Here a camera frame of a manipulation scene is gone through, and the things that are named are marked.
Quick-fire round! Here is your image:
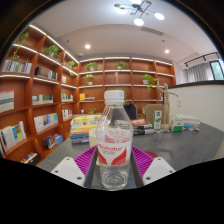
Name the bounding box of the black track light rail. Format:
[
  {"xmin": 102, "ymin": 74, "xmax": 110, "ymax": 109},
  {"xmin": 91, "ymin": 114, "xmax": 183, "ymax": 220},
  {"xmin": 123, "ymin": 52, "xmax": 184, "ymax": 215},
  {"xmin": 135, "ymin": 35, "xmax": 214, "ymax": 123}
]
[{"xmin": 183, "ymin": 51, "xmax": 221, "ymax": 68}]

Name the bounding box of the white box stack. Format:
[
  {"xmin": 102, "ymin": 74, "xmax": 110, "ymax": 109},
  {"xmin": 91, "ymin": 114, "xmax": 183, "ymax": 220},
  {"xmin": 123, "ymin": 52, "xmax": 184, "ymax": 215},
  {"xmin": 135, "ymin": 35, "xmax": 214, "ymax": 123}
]
[{"xmin": 175, "ymin": 113, "xmax": 202, "ymax": 130}]

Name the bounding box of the ceiling air vent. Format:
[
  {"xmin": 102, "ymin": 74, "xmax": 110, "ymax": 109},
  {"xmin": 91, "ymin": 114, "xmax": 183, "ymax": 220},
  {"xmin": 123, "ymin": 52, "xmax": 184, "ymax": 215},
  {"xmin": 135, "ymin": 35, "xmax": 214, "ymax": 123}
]
[{"xmin": 140, "ymin": 26, "xmax": 165, "ymax": 36}]

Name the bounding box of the colourful book stack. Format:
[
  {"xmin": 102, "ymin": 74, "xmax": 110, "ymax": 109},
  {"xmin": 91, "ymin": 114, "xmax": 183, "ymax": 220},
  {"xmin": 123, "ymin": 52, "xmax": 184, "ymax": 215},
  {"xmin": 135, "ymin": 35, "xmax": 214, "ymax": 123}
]
[{"xmin": 69, "ymin": 113, "xmax": 103, "ymax": 145}]

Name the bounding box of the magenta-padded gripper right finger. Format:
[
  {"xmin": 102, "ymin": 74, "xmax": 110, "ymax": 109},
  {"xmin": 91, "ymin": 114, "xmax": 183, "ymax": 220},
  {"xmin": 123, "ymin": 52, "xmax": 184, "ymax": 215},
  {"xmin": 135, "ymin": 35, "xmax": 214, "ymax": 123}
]
[{"xmin": 129, "ymin": 145, "xmax": 177, "ymax": 189}]

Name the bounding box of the window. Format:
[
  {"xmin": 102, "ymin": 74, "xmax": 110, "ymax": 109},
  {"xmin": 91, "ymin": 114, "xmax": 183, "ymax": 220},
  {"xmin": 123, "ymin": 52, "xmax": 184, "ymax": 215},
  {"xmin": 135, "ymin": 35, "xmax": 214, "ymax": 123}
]
[{"xmin": 209, "ymin": 59, "xmax": 224, "ymax": 81}]

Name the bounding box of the dark book stack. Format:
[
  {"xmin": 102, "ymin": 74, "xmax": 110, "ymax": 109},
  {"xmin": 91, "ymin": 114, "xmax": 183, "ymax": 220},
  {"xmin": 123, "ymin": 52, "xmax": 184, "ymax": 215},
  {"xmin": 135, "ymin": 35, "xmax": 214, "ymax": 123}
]
[{"xmin": 130, "ymin": 118, "xmax": 155, "ymax": 136}]

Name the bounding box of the multi-bulb ceiling lamp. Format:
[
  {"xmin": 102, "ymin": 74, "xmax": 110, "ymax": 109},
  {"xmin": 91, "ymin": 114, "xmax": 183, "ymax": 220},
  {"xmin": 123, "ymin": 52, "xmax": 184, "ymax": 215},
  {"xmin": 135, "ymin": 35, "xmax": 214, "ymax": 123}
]
[{"xmin": 113, "ymin": 0, "xmax": 166, "ymax": 27}]

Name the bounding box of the black office chair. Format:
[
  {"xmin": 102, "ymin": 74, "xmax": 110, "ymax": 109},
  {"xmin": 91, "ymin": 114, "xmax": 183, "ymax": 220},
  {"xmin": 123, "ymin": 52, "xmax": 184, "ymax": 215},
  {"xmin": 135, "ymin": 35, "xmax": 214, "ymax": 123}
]
[{"xmin": 123, "ymin": 102, "xmax": 139, "ymax": 121}]

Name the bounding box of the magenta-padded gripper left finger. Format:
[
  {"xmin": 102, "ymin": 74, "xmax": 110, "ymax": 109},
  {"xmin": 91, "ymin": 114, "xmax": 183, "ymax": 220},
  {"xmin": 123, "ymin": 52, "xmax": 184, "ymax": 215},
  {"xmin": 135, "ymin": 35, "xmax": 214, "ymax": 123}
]
[{"xmin": 50, "ymin": 145, "xmax": 101, "ymax": 190}]

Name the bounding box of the wooden artist mannequin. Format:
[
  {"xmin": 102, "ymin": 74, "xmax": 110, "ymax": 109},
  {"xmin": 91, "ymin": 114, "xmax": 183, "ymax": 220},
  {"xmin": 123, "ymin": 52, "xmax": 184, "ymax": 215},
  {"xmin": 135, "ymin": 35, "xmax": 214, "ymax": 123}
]
[{"xmin": 157, "ymin": 82, "xmax": 180, "ymax": 131}]

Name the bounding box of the grey curtain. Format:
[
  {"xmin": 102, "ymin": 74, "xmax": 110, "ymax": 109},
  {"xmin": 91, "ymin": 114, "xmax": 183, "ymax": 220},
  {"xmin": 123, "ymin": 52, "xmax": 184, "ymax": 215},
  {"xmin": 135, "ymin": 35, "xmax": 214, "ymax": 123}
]
[{"xmin": 185, "ymin": 61, "xmax": 215, "ymax": 84}]

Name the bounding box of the tall green white carton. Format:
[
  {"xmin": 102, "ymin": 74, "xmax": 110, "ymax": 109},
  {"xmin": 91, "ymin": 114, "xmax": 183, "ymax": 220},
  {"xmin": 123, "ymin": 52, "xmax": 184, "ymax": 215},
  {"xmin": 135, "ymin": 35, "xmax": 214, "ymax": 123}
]
[{"xmin": 152, "ymin": 109, "xmax": 163, "ymax": 131}]

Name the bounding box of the clear plastic water bottle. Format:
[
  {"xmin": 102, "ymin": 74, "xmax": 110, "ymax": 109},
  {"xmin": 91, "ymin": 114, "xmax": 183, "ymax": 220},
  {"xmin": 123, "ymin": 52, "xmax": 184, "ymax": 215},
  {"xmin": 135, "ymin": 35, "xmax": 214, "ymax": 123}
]
[{"xmin": 95, "ymin": 89, "xmax": 134, "ymax": 192}]

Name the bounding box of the wooden shelf unit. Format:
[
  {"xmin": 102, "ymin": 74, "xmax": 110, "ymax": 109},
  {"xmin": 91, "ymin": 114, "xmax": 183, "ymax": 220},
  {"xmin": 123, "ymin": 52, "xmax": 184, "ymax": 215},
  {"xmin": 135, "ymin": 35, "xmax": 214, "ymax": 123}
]
[{"xmin": 0, "ymin": 23, "xmax": 177, "ymax": 166}]

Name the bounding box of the small green white box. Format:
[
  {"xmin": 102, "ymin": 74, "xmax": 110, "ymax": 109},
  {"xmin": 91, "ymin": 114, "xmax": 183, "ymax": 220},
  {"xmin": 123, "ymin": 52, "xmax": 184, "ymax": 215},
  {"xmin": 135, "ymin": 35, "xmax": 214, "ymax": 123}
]
[{"xmin": 170, "ymin": 118, "xmax": 185, "ymax": 133}]

